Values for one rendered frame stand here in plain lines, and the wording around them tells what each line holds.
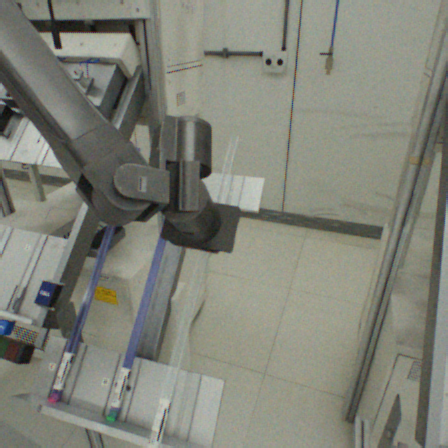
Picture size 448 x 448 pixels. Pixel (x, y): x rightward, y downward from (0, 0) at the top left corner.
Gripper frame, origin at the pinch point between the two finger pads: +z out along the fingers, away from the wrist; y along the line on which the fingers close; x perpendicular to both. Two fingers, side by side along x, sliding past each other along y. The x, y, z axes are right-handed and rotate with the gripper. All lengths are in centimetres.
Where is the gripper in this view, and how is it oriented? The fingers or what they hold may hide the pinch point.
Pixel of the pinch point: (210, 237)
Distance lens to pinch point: 57.5
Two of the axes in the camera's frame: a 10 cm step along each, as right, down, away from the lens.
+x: -2.2, 9.5, -2.4
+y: -9.7, -1.8, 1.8
